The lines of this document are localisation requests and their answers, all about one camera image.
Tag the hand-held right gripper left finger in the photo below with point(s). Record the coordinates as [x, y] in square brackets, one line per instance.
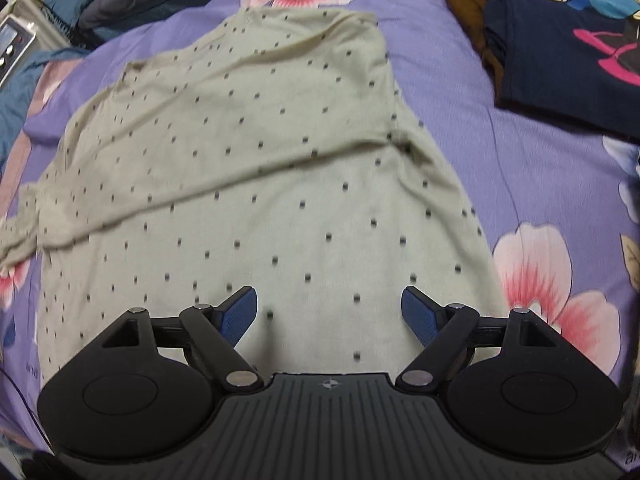
[239, 316]

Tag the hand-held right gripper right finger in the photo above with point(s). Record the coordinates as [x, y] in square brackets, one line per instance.
[421, 316]

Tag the cream polka dot shirt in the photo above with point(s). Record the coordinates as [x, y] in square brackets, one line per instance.
[250, 160]

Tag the purple floral blanket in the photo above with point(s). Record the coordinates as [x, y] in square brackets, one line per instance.
[530, 170]

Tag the navy cartoon print shirt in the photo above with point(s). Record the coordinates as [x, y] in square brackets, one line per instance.
[545, 60]

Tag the blue duvet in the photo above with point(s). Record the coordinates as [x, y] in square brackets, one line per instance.
[25, 105]

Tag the brown garment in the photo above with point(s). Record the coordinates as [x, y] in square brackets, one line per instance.
[467, 7]

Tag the white machine with control panel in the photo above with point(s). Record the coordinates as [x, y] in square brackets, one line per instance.
[15, 40]

